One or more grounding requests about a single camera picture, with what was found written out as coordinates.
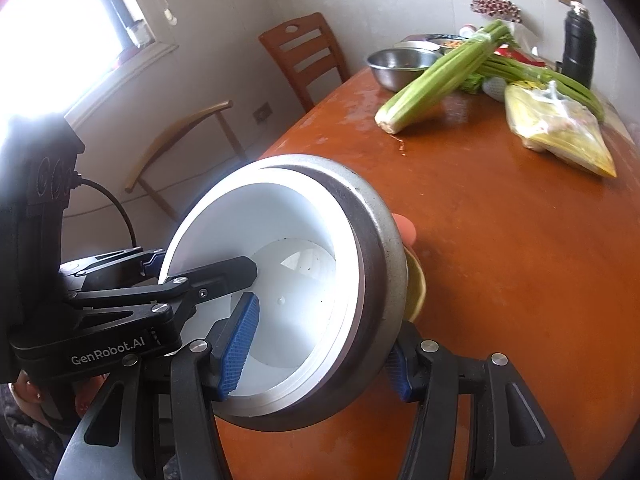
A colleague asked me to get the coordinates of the red packet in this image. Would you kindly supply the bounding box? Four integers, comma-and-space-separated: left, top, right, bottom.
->
492, 44, 533, 61

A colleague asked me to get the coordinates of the small grey box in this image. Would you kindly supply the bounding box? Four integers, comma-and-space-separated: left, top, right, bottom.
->
127, 20, 153, 48

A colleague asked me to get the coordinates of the window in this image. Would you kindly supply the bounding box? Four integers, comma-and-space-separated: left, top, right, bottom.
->
0, 0, 180, 131

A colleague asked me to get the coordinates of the celery bunch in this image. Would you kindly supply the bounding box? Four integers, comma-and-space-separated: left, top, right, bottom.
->
375, 20, 518, 135

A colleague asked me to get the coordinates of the large red paper bowl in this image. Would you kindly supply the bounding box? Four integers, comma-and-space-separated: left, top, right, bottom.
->
161, 160, 368, 418

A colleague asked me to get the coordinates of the salmon pink eared plate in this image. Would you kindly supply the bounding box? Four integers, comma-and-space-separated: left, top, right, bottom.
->
391, 212, 418, 247

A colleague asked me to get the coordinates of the steel dish with food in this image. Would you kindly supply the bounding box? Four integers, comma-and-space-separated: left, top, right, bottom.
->
395, 35, 458, 55

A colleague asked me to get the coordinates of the person's left hand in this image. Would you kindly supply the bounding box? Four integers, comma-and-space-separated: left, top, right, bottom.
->
11, 370, 108, 423

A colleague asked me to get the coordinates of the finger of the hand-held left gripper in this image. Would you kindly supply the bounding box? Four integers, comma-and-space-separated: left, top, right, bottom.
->
72, 256, 259, 323
59, 246, 167, 291

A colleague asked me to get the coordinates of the yellow shell-shaped plate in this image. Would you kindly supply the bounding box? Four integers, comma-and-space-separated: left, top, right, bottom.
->
402, 252, 427, 322

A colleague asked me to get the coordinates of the bundle of green stems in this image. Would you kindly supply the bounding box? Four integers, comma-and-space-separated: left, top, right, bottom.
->
480, 55, 606, 123

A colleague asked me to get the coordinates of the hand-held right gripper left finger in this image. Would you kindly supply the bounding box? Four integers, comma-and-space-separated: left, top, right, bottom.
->
52, 291, 262, 480

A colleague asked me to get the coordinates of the brown wooden slat chair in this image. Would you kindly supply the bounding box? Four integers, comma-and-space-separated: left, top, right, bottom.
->
258, 12, 351, 111

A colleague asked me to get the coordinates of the white foam-wrapped fruit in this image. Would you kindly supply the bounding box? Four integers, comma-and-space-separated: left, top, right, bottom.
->
481, 76, 508, 102

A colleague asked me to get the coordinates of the dark red flower bouquet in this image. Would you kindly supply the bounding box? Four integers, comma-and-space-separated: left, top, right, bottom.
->
470, 0, 522, 23

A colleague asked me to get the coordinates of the black cable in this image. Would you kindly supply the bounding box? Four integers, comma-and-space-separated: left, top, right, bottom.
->
70, 177, 140, 250

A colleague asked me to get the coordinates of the light bentwood chair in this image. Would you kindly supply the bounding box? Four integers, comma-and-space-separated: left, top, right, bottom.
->
125, 100, 246, 221

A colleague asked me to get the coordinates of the dark floral clothing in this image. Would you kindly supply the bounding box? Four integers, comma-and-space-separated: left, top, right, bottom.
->
0, 385, 66, 480

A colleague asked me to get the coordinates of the black thermos flask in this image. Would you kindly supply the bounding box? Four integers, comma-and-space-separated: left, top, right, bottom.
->
562, 2, 597, 90

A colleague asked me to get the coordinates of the steel mixing bowl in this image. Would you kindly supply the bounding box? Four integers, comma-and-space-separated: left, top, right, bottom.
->
366, 48, 443, 92

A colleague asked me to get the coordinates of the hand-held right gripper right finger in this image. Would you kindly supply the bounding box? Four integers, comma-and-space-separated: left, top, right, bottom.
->
384, 320, 576, 480

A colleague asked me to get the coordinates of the deep steel bowl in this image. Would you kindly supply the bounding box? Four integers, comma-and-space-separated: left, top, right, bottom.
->
210, 154, 407, 433

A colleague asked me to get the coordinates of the plastic bag of yellow noodles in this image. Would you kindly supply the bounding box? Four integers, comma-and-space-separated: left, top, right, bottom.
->
504, 80, 617, 178

